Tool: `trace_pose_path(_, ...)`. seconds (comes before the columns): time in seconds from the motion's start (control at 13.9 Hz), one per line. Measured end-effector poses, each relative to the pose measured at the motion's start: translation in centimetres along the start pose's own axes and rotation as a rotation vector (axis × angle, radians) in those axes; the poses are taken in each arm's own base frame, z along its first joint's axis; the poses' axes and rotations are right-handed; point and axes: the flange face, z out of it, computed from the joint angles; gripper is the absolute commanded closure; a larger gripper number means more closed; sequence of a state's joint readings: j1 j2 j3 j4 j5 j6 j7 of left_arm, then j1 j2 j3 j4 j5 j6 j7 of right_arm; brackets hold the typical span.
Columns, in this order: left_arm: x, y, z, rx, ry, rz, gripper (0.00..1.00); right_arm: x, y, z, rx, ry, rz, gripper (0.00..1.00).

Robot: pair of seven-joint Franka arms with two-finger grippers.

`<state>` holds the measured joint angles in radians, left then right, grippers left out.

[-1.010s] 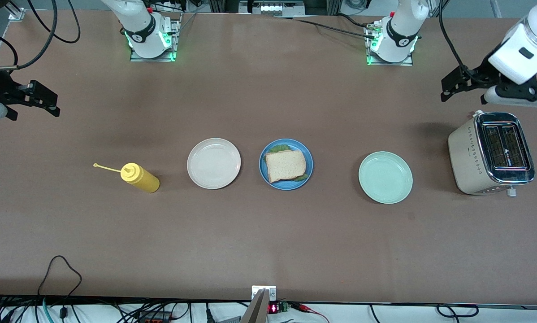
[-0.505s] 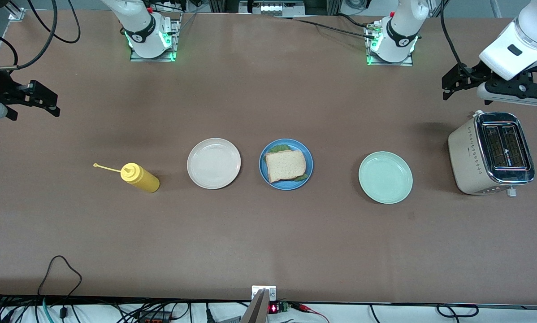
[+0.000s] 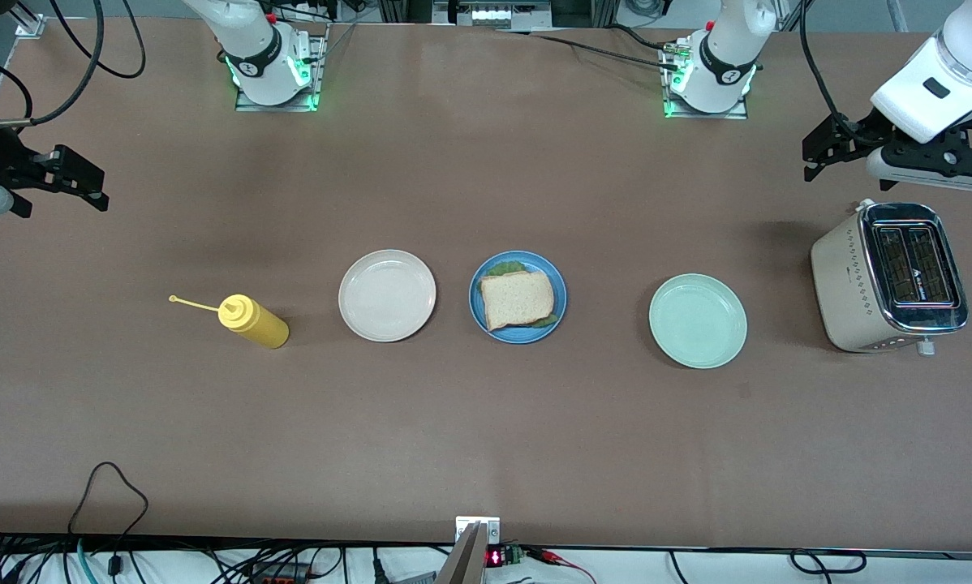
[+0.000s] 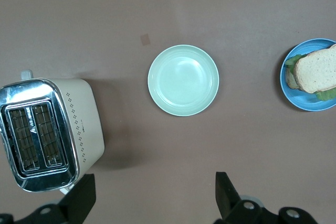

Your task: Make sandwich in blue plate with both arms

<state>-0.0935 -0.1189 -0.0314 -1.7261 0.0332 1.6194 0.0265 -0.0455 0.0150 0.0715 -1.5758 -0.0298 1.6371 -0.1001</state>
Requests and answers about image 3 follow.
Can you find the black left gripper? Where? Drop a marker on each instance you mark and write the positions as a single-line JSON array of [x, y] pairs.
[[862, 130]]

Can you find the yellow squeeze bottle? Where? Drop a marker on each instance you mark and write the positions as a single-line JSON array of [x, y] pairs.
[[263, 328]]

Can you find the green lettuce leaf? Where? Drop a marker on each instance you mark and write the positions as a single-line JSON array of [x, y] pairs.
[[506, 266]]

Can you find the white bread slice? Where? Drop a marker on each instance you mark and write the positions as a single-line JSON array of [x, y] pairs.
[[517, 300]]

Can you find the pale green plate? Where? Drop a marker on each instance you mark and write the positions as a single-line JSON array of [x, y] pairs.
[[697, 320]]

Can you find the off-white plate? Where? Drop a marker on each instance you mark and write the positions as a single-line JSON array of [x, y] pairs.
[[387, 295]]

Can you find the blue plate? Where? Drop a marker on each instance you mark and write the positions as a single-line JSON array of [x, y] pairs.
[[514, 337]]

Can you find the beige chrome two-slot toaster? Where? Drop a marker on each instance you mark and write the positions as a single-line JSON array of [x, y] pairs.
[[851, 284]]

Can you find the grey power strip device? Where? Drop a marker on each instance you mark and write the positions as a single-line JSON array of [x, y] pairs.
[[490, 15]]

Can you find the white side table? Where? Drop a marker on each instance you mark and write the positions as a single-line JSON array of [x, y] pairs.
[[737, 572]]

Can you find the red clip leads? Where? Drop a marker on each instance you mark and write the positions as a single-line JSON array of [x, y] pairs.
[[547, 555]]

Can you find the red LED display module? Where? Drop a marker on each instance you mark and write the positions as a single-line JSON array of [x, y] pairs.
[[496, 558]]

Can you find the aluminium corner post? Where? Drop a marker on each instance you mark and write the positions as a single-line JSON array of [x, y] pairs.
[[30, 24]]

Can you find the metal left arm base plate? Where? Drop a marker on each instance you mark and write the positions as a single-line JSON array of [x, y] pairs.
[[733, 114]]

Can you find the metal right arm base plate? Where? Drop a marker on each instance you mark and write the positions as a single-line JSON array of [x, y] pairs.
[[316, 81]]

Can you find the aluminium camera post with bracket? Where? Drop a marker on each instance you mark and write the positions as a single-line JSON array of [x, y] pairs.
[[478, 527]]

